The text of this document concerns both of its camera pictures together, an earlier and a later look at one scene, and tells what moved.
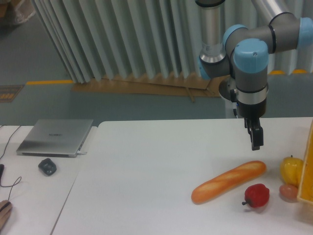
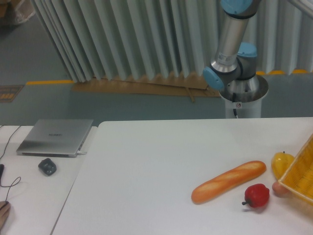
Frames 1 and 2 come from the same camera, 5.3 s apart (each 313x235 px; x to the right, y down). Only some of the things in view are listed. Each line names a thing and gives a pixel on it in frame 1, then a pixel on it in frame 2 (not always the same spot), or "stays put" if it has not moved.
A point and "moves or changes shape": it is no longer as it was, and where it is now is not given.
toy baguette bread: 219,183 stays put
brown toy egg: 288,192 -> 281,190
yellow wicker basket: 305,191 moves or changes shape
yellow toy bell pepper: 291,169 -> 280,162
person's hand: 5,214 stays put
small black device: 47,166 stays put
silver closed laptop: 55,137 stays put
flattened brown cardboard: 191,85 stays put
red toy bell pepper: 257,195 stays put
